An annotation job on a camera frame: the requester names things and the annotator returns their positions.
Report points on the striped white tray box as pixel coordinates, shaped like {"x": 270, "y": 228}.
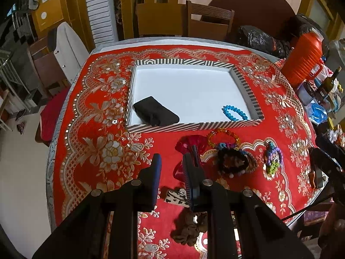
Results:
{"x": 204, "y": 94}

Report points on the leopard print bow scrunchie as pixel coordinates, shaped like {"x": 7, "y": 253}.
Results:
{"x": 188, "y": 225}

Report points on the blue plastic bag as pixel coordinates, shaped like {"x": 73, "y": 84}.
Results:
{"x": 318, "y": 113}

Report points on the orange ribbed thermos jug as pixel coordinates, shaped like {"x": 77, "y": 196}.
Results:
{"x": 304, "y": 61}

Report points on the black folded cloth pouch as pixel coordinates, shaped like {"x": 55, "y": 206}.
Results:
{"x": 153, "y": 113}

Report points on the dark round table top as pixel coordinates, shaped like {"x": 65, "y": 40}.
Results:
{"x": 268, "y": 15}

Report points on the black plastic bag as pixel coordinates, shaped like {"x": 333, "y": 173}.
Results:
{"x": 254, "y": 38}

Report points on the white louvered door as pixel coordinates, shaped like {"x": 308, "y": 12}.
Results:
{"x": 101, "y": 14}

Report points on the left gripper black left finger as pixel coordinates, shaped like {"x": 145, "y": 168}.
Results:
{"x": 148, "y": 189}

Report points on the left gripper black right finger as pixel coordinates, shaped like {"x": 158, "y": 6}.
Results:
{"x": 198, "y": 188}

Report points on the red gold floral tablecloth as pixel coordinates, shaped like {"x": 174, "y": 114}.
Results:
{"x": 93, "y": 150}

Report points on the dark wooden chair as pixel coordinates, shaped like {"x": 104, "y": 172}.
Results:
{"x": 208, "y": 22}

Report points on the red satin bow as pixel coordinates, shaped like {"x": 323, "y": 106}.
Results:
{"x": 185, "y": 145}

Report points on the dark glass bottle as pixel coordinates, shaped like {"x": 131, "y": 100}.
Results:
{"x": 327, "y": 85}

